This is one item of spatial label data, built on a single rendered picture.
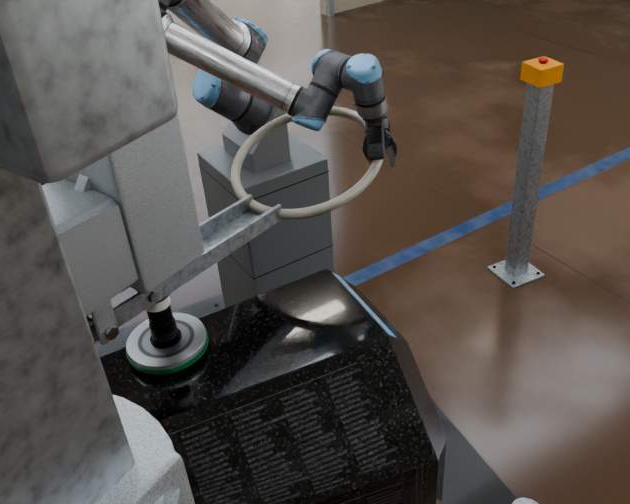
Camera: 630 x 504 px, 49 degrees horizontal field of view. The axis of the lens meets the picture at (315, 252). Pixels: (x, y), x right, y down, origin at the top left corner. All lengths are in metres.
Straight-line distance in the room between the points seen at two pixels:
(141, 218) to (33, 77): 1.10
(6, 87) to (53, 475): 0.37
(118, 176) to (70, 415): 0.86
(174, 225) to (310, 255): 1.41
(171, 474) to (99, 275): 0.82
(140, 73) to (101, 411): 0.33
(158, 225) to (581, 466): 1.83
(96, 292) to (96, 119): 1.06
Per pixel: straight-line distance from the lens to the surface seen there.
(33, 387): 0.63
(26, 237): 0.57
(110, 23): 0.49
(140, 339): 1.92
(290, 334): 1.91
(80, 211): 1.47
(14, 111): 0.47
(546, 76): 3.03
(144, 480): 0.76
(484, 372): 3.04
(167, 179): 1.56
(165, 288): 1.74
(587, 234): 3.96
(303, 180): 2.76
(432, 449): 1.92
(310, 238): 2.91
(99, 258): 1.51
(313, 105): 2.00
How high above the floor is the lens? 2.14
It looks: 35 degrees down
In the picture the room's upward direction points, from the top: 5 degrees counter-clockwise
